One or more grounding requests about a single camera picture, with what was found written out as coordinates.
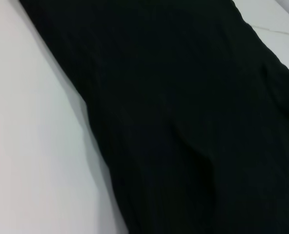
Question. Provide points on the black t-shirt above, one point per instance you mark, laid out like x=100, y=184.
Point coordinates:
x=183, y=122

